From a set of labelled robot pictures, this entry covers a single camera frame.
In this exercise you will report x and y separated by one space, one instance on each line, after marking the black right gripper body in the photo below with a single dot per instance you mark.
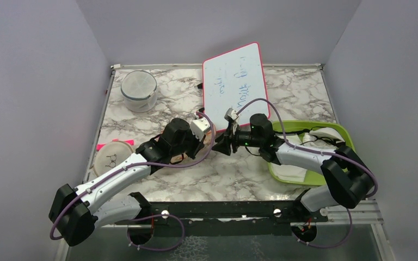
244 138

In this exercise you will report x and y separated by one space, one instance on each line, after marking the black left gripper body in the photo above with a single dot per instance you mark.
190 145

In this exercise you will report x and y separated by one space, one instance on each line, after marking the floral mesh laundry bag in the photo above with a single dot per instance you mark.
177 139

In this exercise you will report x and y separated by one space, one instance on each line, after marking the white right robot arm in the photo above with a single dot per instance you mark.
347 179

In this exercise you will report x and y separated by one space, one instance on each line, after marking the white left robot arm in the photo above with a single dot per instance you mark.
76 212

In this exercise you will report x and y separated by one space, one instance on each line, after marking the white cylindrical mesh bag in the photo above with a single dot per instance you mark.
139 89

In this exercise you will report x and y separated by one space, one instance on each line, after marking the beige cylindrical mesh laundry bag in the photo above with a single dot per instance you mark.
109 157

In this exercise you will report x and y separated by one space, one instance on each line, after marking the pink framed whiteboard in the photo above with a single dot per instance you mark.
231 80

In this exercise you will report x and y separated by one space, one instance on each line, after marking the green plastic tray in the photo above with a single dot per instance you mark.
309 158

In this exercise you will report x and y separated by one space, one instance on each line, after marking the pink sticky note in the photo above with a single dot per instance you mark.
116 142

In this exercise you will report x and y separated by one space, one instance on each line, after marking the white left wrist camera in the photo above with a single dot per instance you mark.
200 126

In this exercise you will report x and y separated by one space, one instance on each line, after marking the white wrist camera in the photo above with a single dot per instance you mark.
200 126
232 117

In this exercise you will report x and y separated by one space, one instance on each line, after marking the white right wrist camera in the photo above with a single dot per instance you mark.
232 117

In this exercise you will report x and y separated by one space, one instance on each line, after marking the black mounting rail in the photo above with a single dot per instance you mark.
220 218

